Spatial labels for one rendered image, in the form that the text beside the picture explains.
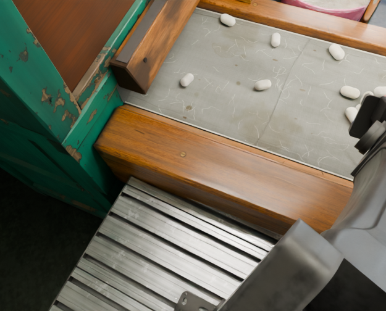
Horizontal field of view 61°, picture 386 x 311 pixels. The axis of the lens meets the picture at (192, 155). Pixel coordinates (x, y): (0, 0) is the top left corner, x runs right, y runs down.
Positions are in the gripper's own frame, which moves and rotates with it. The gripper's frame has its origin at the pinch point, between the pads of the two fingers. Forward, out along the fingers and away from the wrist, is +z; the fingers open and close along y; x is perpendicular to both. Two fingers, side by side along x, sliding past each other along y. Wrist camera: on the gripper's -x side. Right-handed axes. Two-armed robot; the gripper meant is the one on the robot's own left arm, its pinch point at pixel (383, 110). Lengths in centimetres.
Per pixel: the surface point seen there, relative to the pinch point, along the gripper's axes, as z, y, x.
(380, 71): 17.1, -0.2, -3.9
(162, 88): 1.5, 39.9, 8.9
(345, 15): 26.0, 9.8, -12.3
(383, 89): 11.2, -1.1, -1.4
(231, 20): 16.6, 32.5, -6.0
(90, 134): -14, 46, 16
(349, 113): 5.5, 3.7, 3.6
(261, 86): 5.7, 20.8, 3.5
